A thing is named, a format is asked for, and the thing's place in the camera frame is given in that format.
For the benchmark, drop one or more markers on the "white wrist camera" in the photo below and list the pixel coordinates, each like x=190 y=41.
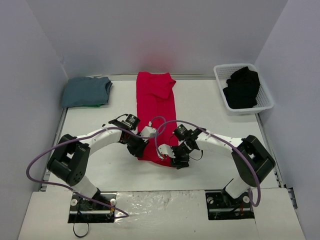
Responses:
x=164 y=151
x=148 y=132

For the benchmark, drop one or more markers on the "red t shirt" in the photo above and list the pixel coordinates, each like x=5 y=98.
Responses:
x=155 y=97

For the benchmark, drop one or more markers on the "white perforated plastic basket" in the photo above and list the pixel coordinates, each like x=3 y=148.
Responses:
x=264 y=98

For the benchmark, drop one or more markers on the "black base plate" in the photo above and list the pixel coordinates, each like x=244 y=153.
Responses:
x=221 y=207
x=84 y=211

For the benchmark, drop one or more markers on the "green folded t shirt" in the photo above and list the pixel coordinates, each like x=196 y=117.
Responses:
x=96 y=105

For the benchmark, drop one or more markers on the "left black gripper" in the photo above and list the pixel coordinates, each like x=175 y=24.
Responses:
x=137 y=148

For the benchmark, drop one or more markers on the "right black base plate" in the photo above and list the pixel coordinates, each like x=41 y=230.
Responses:
x=221 y=207

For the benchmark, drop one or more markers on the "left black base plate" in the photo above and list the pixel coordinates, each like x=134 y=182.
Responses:
x=84 y=211

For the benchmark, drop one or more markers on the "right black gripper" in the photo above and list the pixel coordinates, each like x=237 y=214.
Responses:
x=179 y=157

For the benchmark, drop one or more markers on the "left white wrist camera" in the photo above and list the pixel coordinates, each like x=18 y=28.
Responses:
x=148 y=132

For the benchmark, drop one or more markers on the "grey folded t shirt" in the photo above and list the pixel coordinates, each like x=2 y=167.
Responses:
x=84 y=91

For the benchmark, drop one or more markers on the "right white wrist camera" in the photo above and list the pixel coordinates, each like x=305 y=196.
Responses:
x=164 y=151

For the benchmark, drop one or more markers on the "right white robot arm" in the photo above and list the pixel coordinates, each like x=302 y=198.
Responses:
x=253 y=162

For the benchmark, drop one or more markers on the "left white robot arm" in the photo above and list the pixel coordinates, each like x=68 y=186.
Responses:
x=69 y=162

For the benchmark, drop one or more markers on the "aluminium table frame rail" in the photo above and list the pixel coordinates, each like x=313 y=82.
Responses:
x=174 y=76

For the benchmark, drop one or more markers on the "black t shirt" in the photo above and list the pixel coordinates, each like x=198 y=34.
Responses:
x=242 y=89

